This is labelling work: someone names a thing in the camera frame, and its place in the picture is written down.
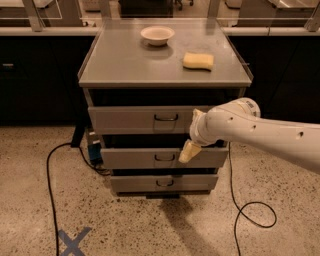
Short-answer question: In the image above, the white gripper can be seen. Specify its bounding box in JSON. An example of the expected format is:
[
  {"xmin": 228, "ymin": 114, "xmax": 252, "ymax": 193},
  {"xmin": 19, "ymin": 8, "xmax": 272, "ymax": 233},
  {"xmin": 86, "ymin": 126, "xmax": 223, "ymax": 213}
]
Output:
[{"xmin": 179, "ymin": 109, "xmax": 218, "ymax": 163}]

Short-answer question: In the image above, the grey top drawer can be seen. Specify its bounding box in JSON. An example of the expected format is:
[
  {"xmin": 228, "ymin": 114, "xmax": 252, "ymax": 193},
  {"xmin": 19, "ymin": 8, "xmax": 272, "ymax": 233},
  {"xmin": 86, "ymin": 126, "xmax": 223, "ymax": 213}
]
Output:
[{"xmin": 88, "ymin": 105, "xmax": 211, "ymax": 135}]

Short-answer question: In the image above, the grey drawer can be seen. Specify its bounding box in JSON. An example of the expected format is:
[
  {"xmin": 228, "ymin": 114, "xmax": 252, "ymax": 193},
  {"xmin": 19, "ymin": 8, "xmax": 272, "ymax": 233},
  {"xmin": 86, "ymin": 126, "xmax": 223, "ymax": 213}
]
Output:
[
  {"xmin": 111, "ymin": 174, "xmax": 218, "ymax": 193},
  {"xmin": 88, "ymin": 105, "xmax": 211, "ymax": 135},
  {"xmin": 101, "ymin": 148, "xmax": 228, "ymax": 169}
]

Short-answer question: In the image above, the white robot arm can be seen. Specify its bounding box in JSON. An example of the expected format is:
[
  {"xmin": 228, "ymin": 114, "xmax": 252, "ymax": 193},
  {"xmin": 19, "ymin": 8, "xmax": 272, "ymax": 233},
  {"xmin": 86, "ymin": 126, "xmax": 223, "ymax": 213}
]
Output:
[{"xmin": 179, "ymin": 98, "xmax": 320, "ymax": 174}]

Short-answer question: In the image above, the grey middle drawer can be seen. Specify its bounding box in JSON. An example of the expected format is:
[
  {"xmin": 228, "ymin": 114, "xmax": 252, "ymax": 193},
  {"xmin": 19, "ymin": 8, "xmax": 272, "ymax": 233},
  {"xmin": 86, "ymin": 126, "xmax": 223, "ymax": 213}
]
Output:
[{"xmin": 101, "ymin": 148, "xmax": 228, "ymax": 169}]

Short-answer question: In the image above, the grey bottom drawer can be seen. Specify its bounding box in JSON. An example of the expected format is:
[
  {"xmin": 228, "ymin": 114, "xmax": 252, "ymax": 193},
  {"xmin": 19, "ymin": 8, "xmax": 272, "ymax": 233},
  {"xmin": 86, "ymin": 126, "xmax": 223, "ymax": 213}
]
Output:
[{"xmin": 111, "ymin": 174, "xmax": 218, "ymax": 193}]

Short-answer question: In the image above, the grey drawer cabinet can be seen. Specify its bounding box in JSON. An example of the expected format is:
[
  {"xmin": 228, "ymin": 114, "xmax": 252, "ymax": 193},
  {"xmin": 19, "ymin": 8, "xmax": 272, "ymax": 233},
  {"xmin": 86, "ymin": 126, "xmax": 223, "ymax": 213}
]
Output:
[{"xmin": 79, "ymin": 18, "xmax": 252, "ymax": 196}]

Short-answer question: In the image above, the yellow sponge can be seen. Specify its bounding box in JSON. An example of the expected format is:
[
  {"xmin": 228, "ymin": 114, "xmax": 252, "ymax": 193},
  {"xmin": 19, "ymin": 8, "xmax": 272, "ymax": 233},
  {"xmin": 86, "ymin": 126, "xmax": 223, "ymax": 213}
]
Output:
[{"xmin": 183, "ymin": 52, "xmax": 214, "ymax": 71}]

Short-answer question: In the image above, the blue power box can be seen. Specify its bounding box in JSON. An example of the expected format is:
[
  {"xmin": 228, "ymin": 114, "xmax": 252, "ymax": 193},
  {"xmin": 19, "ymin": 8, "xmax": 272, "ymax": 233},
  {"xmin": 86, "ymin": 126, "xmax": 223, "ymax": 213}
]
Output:
[{"xmin": 87, "ymin": 131, "xmax": 103, "ymax": 165}]

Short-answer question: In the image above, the white bowl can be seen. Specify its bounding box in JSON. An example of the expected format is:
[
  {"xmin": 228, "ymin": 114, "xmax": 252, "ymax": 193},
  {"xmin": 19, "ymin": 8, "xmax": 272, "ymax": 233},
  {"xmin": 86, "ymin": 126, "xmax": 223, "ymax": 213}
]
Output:
[{"xmin": 140, "ymin": 26, "xmax": 175, "ymax": 46}]

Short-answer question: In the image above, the blue tape cross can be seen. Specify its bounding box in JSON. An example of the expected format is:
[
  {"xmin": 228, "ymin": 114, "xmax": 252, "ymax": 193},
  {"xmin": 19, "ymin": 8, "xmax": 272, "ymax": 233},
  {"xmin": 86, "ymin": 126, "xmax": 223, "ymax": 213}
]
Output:
[{"xmin": 58, "ymin": 227, "xmax": 91, "ymax": 256}]

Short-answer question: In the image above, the black cable right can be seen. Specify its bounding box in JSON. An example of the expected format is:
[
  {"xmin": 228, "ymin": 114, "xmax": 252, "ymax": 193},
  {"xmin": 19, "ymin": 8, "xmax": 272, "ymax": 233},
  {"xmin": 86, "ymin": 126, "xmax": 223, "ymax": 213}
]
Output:
[{"xmin": 227, "ymin": 142, "xmax": 278, "ymax": 256}]

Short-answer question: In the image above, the black cable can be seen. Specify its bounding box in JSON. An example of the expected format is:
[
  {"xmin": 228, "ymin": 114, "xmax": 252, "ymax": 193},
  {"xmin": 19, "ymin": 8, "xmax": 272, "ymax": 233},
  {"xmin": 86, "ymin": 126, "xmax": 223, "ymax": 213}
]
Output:
[
  {"xmin": 227, "ymin": 142, "xmax": 278, "ymax": 256},
  {"xmin": 45, "ymin": 142, "xmax": 111, "ymax": 256}
]

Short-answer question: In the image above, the black cable left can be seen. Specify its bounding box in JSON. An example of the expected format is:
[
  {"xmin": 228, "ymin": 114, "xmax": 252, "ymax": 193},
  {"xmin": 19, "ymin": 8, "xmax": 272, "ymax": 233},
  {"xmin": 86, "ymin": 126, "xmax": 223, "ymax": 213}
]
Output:
[{"xmin": 45, "ymin": 142, "xmax": 111, "ymax": 256}]

